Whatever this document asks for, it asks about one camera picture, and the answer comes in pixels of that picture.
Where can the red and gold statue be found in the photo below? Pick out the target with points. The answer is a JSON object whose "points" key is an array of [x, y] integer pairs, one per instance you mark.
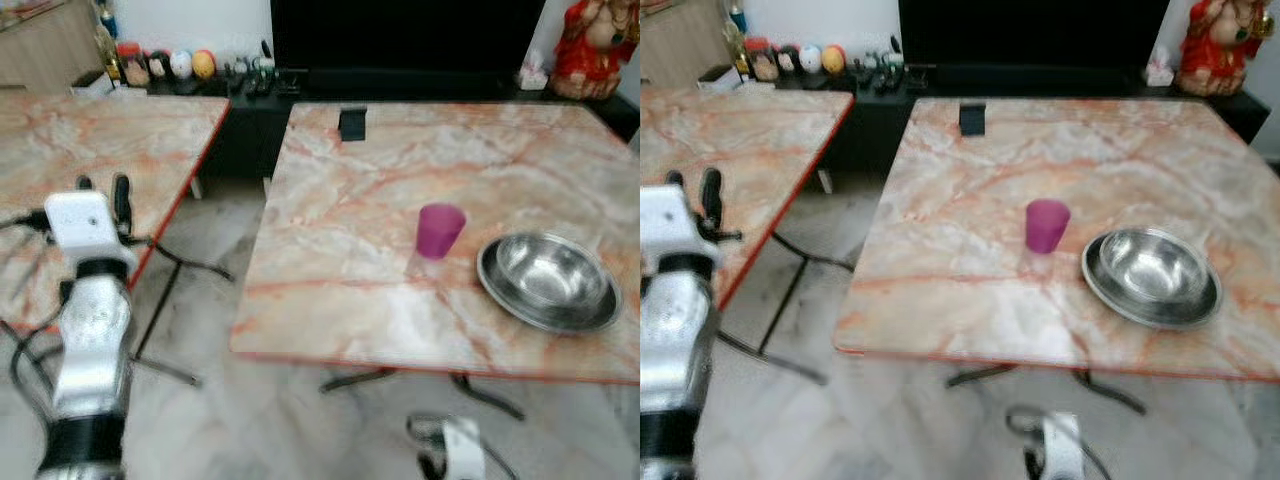
{"points": [[1220, 48], [595, 50]]}

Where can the jar with red lid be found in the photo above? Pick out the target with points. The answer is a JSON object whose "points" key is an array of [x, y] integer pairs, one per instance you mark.
{"points": [[762, 62], [133, 68]]}

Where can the dark painted egg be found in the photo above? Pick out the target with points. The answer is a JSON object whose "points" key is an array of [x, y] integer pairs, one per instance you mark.
{"points": [[159, 65], [788, 61]]}

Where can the black low TV cabinet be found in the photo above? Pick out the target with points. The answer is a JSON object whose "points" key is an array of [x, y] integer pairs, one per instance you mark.
{"points": [[880, 135], [250, 140]]}

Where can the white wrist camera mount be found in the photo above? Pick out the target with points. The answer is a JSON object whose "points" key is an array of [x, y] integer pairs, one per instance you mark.
{"points": [[85, 225], [1062, 445], [668, 220], [463, 450]]}

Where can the marble table with red edge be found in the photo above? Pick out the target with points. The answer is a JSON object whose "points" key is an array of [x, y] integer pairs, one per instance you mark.
{"points": [[100, 140], [740, 140]]}

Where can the wooden cabinet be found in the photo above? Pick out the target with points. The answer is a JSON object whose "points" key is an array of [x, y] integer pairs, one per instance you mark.
{"points": [[45, 45], [680, 40]]}

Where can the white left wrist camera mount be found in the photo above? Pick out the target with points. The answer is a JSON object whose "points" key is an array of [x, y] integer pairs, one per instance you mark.
{"points": [[668, 220], [85, 225]]}

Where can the pink plastic cup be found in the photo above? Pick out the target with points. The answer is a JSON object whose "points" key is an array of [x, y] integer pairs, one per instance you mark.
{"points": [[440, 230], [1047, 225]]}

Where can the white painted egg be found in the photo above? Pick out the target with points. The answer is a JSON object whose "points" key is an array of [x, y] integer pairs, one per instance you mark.
{"points": [[181, 64], [810, 59]]}

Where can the large marble folding table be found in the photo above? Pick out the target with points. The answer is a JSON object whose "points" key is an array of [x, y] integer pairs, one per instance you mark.
{"points": [[960, 260], [350, 250]]}

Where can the small white box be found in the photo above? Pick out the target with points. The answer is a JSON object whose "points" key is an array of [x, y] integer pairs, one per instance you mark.
{"points": [[720, 79], [93, 84]]}

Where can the black television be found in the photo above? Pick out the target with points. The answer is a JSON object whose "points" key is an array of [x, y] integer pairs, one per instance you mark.
{"points": [[1030, 32], [400, 35]]}

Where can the small white pink ornament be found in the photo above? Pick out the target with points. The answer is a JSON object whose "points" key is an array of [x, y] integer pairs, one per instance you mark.
{"points": [[1160, 73], [533, 78]]}

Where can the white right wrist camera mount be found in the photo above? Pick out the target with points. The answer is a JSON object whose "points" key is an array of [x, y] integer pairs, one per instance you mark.
{"points": [[1062, 445], [463, 450]]}

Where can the small black box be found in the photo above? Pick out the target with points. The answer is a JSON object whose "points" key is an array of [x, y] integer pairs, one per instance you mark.
{"points": [[973, 119], [352, 123]]}

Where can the steel plate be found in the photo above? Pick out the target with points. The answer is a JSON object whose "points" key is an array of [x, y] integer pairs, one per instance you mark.
{"points": [[530, 318], [1140, 315]]}

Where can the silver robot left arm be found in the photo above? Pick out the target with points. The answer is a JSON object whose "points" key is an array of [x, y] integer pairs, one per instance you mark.
{"points": [[92, 350], [675, 350]]}

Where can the yellow painted egg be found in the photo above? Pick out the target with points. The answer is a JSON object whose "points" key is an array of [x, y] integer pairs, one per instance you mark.
{"points": [[834, 60], [204, 65]]}

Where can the steel bowl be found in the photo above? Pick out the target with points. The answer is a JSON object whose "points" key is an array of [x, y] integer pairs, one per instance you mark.
{"points": [[1155, 265], [550, 270]]}

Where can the black curved metal table leg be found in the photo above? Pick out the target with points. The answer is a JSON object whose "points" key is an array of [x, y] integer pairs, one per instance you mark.
{"points": [[490, 397], [810, 255], [355, 380], [160, 318], [775, 320], [1110, 392], [985, 376], [195, 262]]}

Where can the blue bottle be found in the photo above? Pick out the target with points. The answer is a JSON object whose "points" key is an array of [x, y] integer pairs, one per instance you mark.
{"points": [[107, 18], [738, 15]]}

